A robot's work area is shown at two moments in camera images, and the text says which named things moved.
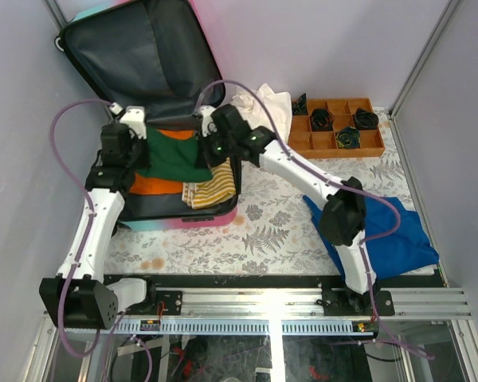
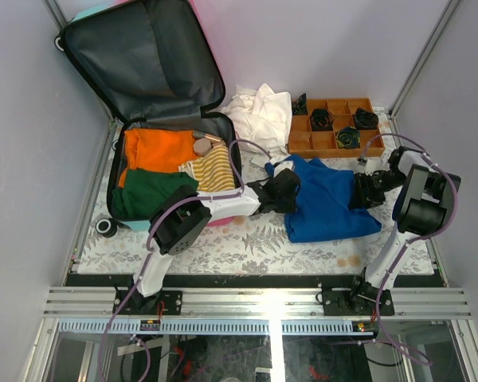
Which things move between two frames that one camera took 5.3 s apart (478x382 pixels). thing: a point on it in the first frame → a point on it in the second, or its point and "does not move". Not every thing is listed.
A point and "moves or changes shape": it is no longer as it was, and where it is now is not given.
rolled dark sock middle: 322,119 does not move
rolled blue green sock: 348,138 does not move
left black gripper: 144,162 → 288,208
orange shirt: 144,185 → 157,150
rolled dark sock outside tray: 299,106 does not move
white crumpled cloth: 280,104 does not move
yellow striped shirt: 221,187 moves or changes shape
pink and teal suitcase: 152,55 does not move
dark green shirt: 173,158 → 142,188
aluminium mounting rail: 287,311 does not move
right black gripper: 204,152 → 368,199
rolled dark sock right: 365,119 does not move
